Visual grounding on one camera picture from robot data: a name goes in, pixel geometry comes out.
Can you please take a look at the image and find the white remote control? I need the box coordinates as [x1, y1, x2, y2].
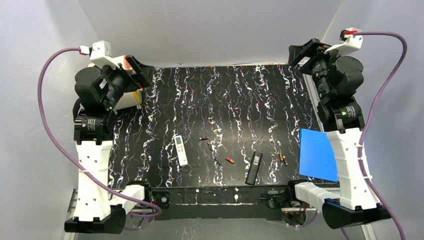
[173, 135, 189, 167]

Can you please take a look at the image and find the brown black battery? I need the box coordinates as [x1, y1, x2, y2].
[207, 141, 213, 152]

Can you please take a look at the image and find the red battery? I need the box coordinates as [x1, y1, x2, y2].
[225, 157, 235, 165]

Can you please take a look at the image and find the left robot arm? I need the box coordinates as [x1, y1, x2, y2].
[64, 55, 154, 234]

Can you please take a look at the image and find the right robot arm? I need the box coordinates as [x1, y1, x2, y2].
[281, 38, 391, 229]

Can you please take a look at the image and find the black remote control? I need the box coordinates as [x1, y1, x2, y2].
[245, 151, 263, 186]

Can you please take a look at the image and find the white cylinder with orange lid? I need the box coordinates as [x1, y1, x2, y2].
[113, 55, 144, 113]

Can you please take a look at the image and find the blue sheet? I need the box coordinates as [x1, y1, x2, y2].
[299, 128, 338, 182]

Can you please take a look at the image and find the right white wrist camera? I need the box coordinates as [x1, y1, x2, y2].
[324, 27, 363, 57]

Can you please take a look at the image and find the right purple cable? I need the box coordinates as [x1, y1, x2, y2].
[340, 31, 408, 240]

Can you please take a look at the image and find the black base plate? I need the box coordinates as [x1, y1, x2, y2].
[120, 185, 319, 222]

